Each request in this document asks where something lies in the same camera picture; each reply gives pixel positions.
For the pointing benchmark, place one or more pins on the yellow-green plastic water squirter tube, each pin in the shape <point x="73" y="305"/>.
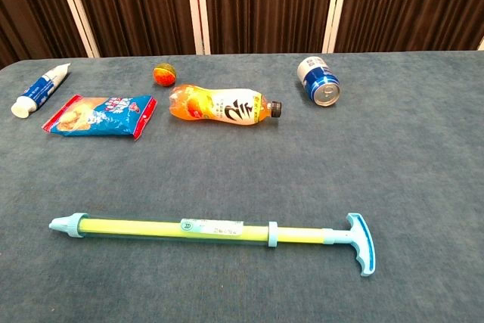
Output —
<point x="151" y="230"/>

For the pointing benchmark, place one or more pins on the dark brown curtain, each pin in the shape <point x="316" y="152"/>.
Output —
<point x="408" y="5"/>
<point x="136" y="5"/>
<point x="26" y="9"/>
<point x="268" y="5"/>

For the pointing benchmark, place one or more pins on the blue table cloth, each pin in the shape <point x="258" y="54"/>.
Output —
<point x="242" y="171"/>

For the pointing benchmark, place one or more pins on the orange drink plastic bottle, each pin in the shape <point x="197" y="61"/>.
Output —
<point x="223" y="107"/>

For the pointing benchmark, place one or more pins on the blue white drink can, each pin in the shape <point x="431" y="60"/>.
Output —
<point x="315" y="77"/>

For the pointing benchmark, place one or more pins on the orange green small ball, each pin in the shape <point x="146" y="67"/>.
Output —
<point x="164" y="74"/>

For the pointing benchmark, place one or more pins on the blue red snack bag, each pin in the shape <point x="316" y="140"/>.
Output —
<point x="102" y="117"/>

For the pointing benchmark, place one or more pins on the blue white toothpaste tube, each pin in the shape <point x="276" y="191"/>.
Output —
<point x="39" y="90"/>

